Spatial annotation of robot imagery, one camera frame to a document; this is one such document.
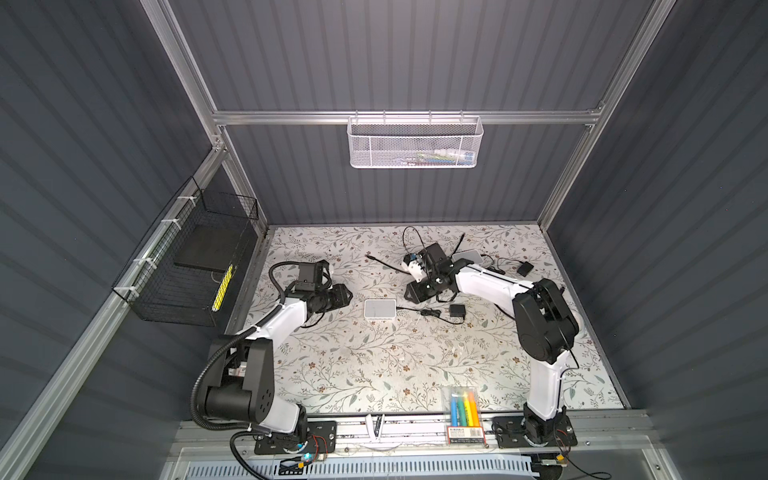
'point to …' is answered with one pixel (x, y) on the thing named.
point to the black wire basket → (152, 282)
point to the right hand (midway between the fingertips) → (413, 295)
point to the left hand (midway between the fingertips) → (346, 296)
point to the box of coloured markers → (465, 423)
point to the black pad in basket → (214, 246)
